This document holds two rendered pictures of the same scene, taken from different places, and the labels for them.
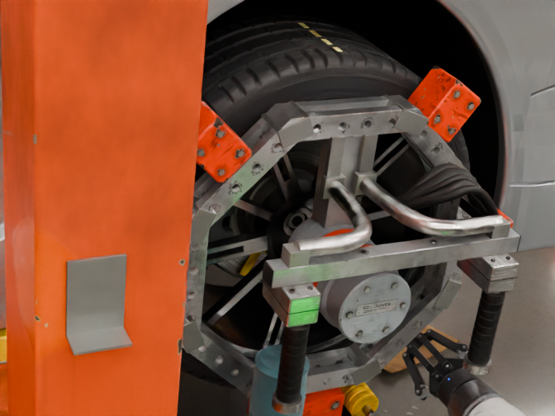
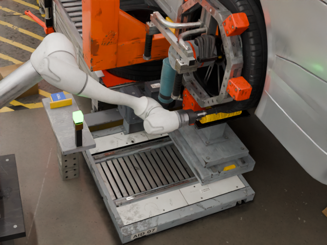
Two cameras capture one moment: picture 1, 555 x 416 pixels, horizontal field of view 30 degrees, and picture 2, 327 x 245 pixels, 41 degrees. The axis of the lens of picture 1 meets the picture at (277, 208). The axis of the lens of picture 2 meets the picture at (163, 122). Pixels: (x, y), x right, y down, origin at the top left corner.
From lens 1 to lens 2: 238 cm
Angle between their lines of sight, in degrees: 70
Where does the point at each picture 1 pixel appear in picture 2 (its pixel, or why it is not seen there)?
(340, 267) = (159, 26)
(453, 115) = (228, 26)
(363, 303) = (172, 52)
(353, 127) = (208, 8)
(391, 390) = (312, 214)
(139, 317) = not seen: outside the picture
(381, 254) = (165, 31)
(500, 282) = (176, 66)
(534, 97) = (276, 57)
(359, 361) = (203, 99)
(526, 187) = (269, 96)
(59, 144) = not seen: outside the picture
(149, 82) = not seen: outside the picture
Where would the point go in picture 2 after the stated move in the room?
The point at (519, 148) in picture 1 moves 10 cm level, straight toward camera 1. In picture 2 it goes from (269, 75) to (246, 70)
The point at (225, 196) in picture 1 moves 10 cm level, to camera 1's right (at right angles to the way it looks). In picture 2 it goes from (184, 6) to (184, 16)
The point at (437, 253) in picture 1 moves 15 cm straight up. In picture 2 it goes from (173, 44) to (178, 14)
